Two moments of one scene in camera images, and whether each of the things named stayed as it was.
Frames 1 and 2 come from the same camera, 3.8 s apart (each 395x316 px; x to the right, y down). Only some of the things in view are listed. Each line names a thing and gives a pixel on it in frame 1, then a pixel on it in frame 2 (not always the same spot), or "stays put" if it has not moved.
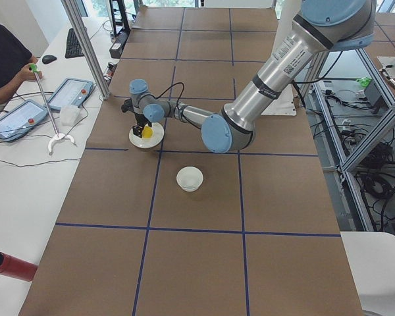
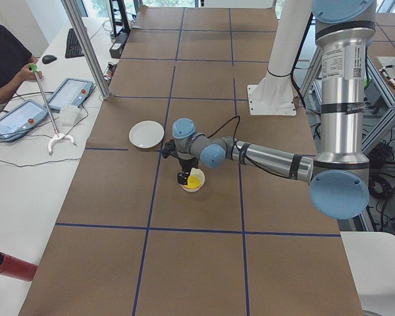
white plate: (158, 135) stays put
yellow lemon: (147, 132) to (193, 182)
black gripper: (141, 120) to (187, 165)
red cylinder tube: (6, 264) stays put
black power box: (116, 49) stays put
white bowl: (189, 178) stays put
